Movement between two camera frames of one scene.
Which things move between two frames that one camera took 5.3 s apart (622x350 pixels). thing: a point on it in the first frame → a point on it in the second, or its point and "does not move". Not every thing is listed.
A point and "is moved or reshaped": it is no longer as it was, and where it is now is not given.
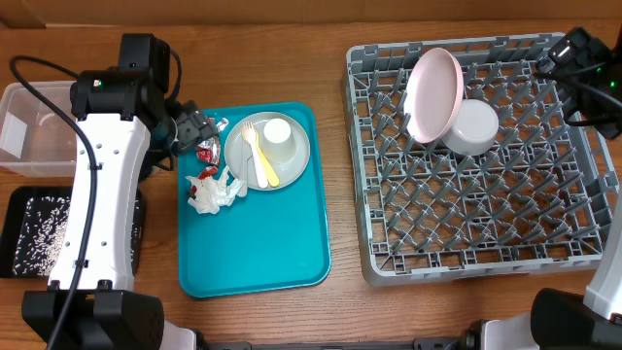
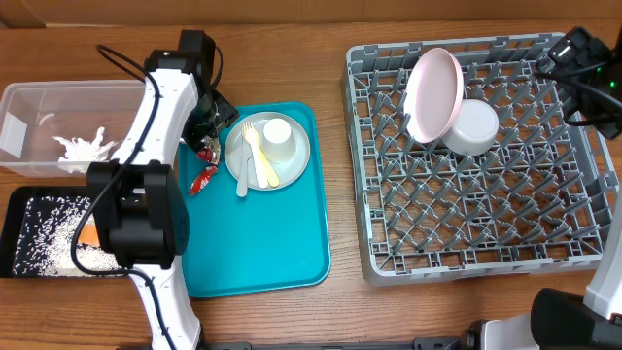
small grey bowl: [474, 129] does not move
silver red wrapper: [209, 150] does not move
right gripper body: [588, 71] does not move
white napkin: [210, 192] is moved or reshaped
